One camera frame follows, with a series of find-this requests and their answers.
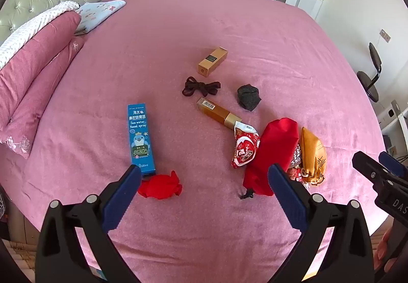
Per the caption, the mustard yellow drawstring bag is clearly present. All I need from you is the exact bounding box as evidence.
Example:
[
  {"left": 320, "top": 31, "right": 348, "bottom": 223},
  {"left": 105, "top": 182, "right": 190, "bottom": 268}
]
[{"left": 299, "top": 127, "right": 327, "bottom": 186}]

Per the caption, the red candy wrapper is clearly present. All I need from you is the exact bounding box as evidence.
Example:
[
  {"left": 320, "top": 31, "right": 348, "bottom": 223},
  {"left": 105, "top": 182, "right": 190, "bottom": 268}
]
[{"left": 286, "top": 144, "right": 311, "bottom": 189}]

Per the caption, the red drawstring pouch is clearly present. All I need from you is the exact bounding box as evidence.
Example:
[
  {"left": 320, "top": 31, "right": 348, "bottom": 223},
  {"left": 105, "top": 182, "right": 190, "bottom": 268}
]
[{"left": 240, "top": 117, "right": 299, "bottom": 199}]

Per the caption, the red cloth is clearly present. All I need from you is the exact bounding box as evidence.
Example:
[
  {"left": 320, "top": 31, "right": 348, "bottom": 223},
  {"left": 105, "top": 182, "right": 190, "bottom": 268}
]
[{"left": 138, "top": 171, "right": 183, "bottom": 199}]

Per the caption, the red white snack wrapper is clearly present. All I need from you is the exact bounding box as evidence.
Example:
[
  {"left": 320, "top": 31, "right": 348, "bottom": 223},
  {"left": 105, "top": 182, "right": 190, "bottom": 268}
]
[{"left": 232, "top": 121, "right": 260, "bottom": 168}]

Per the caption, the blue nasal spray box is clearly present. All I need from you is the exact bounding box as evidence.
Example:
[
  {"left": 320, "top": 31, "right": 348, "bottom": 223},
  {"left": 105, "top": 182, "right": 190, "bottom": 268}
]
[{"left": 127, "top": 104, "right": 156, "bottom": 176}]

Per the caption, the black sock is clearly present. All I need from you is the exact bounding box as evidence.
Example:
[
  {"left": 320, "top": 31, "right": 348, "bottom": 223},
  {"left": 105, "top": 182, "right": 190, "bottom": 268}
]
[{"left": 237, "top": 84, "right": 261, "bottom": 112}]

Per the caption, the gold brown tube box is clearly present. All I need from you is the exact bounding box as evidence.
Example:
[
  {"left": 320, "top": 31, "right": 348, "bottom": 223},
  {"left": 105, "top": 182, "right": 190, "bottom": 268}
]
[{"left": 196, "top": 97, "right": 242, "bottom": 130}]

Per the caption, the tan cardboard box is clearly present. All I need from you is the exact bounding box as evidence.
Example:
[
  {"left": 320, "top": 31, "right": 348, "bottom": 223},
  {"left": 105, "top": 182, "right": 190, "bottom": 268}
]
[{"left": 198, "top": 47, "right": 228, "bottom": 77}]

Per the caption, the person's right hand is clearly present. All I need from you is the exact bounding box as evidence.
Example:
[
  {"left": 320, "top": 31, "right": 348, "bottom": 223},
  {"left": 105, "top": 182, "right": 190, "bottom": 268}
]
[{"left": 373, "top": 228, "right": 397, "bottom": 273}]

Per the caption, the white computer desk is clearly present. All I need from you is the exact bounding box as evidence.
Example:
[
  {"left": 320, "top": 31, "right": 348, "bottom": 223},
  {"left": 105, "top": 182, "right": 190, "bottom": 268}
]
[{"left": 378, "top": 100, "right": 407, "bottom": 162}]

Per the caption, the black office chair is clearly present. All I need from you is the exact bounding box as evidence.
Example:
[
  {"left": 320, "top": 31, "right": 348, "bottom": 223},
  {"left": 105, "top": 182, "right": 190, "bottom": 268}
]
[{"left": 356, "top": 42, "right": 383, "bottom": 104}]

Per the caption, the pink pillow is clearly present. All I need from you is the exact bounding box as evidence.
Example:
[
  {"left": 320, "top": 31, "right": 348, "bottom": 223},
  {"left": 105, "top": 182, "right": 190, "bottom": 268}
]
[{"left": 1, "top": 11, "right": 84, "bottom": 159}]

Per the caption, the pink bed sheet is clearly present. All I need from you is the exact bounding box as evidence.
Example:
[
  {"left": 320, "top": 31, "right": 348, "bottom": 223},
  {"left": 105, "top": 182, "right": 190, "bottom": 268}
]
[{"left": 1, "top": 0, "right": 386, "bottom": 282}]

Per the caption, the dark maroon bow ribbon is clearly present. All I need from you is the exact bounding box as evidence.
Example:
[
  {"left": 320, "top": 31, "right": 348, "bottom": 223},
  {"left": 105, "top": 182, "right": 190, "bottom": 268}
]
[{"left": 182, "top": 76, "right": 221, "bottom": 97}]

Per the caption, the light blue patterned pillow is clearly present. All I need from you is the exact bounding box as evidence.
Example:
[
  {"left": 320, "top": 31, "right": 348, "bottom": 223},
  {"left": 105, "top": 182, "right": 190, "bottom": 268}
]
[{"left": 75, "top": 0, "right": 126, "bottom": 35}]

